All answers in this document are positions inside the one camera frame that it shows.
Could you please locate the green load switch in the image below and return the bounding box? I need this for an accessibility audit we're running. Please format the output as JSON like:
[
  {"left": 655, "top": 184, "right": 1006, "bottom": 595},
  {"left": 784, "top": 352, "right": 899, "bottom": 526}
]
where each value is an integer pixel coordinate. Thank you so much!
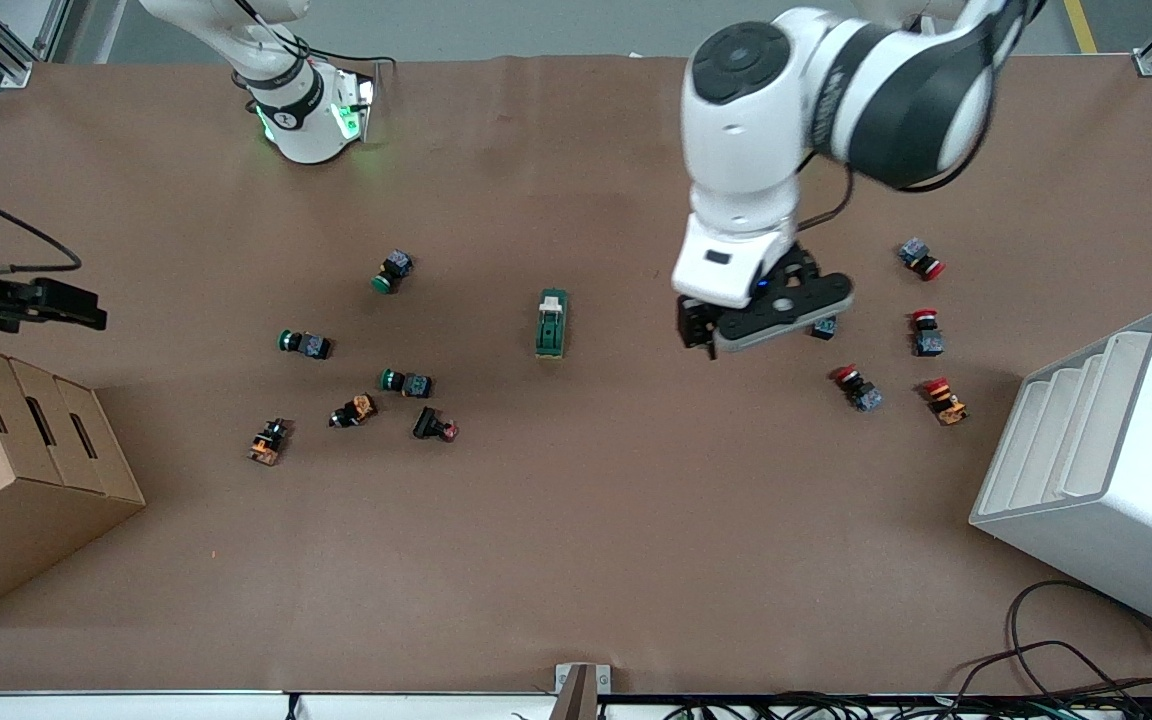
[{"left": 534, "top": 289, "right": 571, "bottom": 359}]

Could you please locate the red mushroom button grey body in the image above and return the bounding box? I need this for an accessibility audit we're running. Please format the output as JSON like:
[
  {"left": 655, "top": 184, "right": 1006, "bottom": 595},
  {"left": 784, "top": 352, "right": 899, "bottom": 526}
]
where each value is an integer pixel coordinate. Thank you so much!
[
  {"left": 832, "top": 364, "right": 885, "bottom": 413},
  {"left": 898, "top": 237, "right": 947, "bottom": 282},
  {"left": 911, "top": 308, "right": 946, "bottom": 358}
]

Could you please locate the brown cardboard box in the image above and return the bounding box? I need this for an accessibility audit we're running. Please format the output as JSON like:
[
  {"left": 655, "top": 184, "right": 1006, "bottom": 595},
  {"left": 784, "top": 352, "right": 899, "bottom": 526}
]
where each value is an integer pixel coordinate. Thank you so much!
[{"left": 0, "top": 333, "right": 147, "bottom": 629}]

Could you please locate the red mushroom button orange body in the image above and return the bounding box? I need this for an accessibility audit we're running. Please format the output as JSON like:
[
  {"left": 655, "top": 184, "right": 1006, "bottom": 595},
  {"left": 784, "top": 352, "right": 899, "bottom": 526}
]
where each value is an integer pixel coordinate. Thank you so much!
[{"left": 923, "top": 376, "right": 969, "bottom": 427}]

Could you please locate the orange-bodied black push button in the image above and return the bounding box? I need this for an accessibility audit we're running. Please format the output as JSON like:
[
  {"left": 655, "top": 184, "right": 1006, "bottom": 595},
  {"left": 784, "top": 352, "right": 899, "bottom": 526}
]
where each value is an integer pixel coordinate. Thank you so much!
[
  {"left": 246, "top": 417, "right": 292, "bottom": 467},
  {"left": 328, "top": 393, "right": 379, "bottom": 430}
]

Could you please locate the black push button red lens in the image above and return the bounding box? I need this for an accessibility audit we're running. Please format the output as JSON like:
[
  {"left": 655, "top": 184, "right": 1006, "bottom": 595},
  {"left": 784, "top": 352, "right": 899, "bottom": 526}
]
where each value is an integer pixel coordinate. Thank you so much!
[{"left": 411, "top": 405, "right": 460, "bottom": 443}]

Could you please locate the white stepped plastic rack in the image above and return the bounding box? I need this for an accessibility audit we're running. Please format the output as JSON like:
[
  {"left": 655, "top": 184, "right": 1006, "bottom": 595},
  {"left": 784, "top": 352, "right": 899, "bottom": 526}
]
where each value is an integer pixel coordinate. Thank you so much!
[{"left": 969, "top": 309, "right": 1152, "bottom": 644}]

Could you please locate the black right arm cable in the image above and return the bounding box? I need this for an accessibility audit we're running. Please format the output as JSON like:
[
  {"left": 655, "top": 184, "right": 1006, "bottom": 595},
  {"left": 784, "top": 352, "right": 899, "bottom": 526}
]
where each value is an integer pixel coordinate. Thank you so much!
[{"left": 0, "top": 178, "right": 83, "bottom": 275}]

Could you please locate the green push button switch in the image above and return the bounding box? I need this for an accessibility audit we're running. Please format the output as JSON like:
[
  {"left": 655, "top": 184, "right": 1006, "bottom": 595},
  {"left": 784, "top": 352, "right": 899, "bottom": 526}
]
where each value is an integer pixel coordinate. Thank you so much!
[
  {"left": 371, "top": 249, "right": 414, "bottom": 295},
  {"left": 277, "top": 328, "right": 334, "bottom": 361},
  {"left": 380, "top": 367, "right": 434, "bottom": 399}
]

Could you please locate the metal table edge bracket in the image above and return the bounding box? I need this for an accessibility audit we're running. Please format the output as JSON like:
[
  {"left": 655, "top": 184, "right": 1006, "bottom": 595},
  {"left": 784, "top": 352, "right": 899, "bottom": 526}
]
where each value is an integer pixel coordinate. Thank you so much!
[{"left": 554, "top": 662, "right": 613, "bottom": 720}]

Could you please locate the black cable bundle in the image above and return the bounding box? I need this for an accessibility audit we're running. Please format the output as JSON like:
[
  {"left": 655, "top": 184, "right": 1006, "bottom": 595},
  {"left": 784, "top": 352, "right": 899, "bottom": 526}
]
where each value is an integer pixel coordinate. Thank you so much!
[{"left": 666, "top": 688, "right": 1152, "bottom": 720}]

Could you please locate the black looped floor cable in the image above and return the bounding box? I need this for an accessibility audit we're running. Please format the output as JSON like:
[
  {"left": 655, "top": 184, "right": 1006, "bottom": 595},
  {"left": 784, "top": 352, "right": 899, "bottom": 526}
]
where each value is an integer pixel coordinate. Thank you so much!
[{"left": 956, "top": 580, "right": 1152, "bottom": 701}]

